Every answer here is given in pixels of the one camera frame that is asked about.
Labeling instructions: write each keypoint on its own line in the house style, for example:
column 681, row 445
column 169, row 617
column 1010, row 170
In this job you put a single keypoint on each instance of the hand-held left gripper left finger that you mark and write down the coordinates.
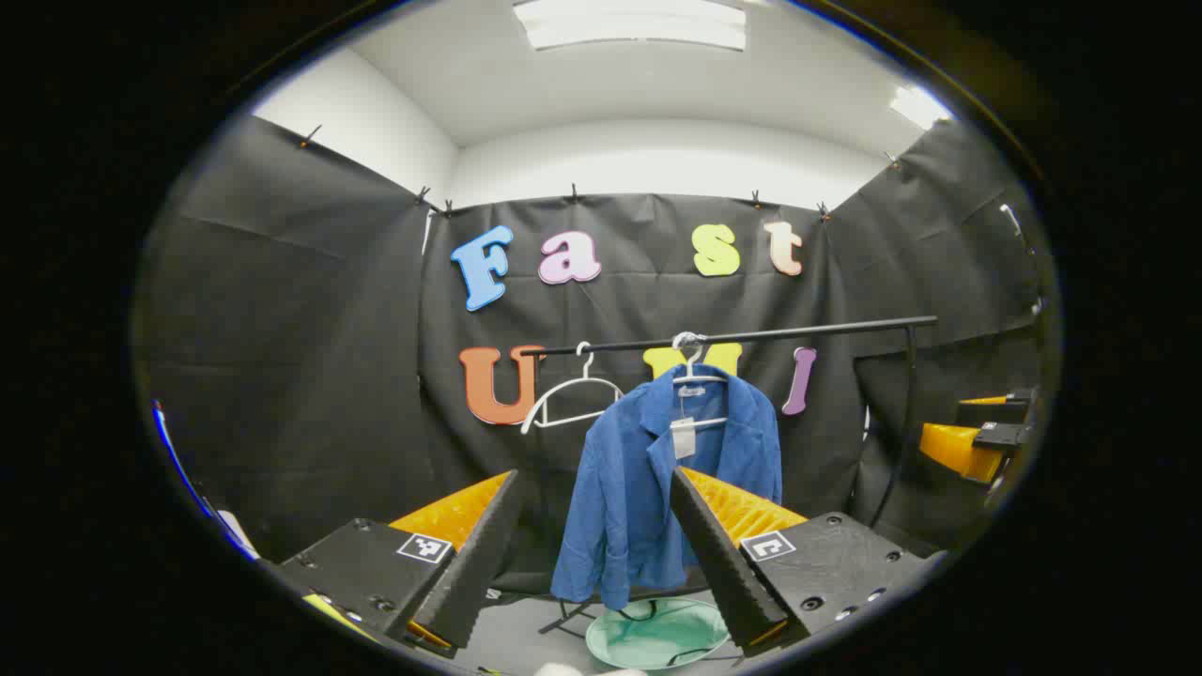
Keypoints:
column 484, row 554

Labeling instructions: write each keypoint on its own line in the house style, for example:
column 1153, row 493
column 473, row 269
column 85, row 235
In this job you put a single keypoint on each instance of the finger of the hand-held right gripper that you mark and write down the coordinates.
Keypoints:
column 953, row 449
column 991, row 413

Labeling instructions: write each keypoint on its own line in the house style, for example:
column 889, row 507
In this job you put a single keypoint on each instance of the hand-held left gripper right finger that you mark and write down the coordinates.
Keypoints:
column 714, row 554

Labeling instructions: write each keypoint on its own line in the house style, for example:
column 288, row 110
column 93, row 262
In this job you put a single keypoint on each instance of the green laundry hamper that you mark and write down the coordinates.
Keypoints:
column 657, row 638

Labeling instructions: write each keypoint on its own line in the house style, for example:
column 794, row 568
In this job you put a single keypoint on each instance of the blue jacket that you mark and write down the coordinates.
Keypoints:
column 629, row 488

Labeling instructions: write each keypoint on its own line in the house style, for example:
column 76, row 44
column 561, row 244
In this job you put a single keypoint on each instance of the white plastic hanger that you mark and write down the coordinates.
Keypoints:
column 693, row 361
column 587, row 371

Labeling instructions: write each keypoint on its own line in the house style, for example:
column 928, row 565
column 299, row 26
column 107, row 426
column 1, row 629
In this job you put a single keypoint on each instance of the black backdrop cloth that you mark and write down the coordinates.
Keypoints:
column 300, row 357

